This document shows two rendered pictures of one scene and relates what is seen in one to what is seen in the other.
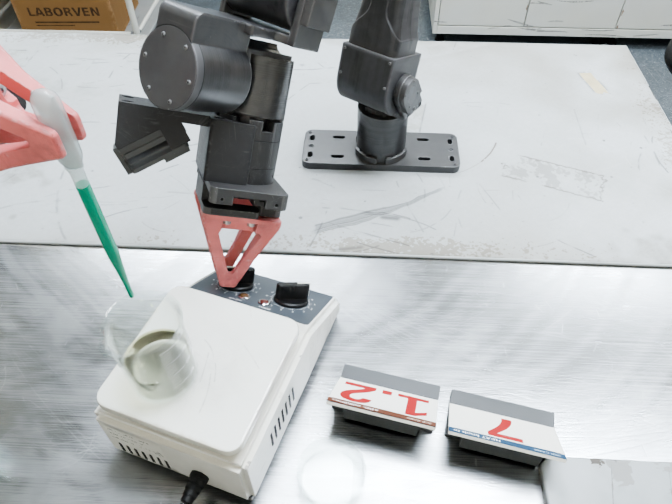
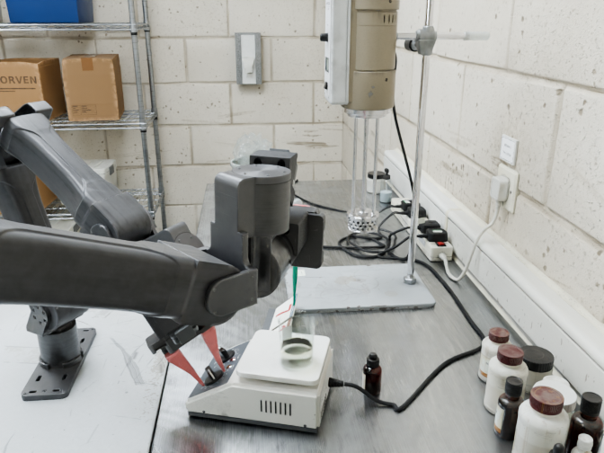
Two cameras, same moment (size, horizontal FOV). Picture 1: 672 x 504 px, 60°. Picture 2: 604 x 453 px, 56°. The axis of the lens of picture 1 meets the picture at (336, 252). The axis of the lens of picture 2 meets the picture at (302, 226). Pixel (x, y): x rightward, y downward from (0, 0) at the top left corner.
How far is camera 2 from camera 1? 89 cm
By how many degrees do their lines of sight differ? 81
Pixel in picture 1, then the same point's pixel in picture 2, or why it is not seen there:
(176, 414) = (316, 354)
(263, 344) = (272, 337)
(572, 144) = not seen: hidden behind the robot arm
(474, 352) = (238, 327)
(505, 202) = (129, 317)
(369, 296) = (201, 359)
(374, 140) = (75, 343)
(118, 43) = not seen: outside the picture
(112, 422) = (320, 389)
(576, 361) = not seen: hidden behind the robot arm
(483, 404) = (268, 324)
